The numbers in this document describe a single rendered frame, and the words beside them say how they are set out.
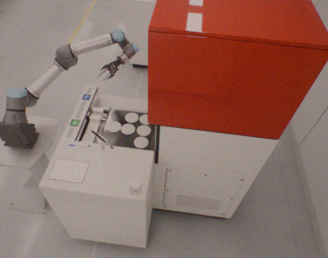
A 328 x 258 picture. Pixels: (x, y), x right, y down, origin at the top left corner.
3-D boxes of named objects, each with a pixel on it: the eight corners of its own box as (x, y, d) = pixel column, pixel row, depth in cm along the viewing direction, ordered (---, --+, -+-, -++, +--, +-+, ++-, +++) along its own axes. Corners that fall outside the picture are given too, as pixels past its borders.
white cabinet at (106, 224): (160, 156, 285) (164, 101, 223) (146, 251, 223) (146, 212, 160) (102, 149, 287) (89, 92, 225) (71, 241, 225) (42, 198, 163)
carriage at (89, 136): (105, 112, 206) (104, 110, 204) (91, 151, 183) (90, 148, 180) (94, 111, 206) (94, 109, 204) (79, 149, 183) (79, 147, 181)
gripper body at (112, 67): (105, 66, 181) (118, 55, 182) (104, 67, 189) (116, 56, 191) (113, 75, 183) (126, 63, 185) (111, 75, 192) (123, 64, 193)
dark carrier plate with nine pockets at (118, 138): (155, 114, 202) (155, 113, 201) (149, 151, 180) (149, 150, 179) (111, 109, 203) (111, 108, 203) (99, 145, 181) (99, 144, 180)
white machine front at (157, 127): (170, 86, 235) (173, 46, 204) (157, 164, 182) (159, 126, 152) (166, 85, 235) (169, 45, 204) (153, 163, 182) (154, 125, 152)
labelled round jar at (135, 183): (143, 185, 155) (143, 177, 148) (140, 196, 151) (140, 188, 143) (131, 183, 156) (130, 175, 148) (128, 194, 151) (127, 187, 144)
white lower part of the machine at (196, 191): (225, 149, 295) (246, 95, 232) (228, 222, 242) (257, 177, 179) (162, 142, 298) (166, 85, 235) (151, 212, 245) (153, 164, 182)
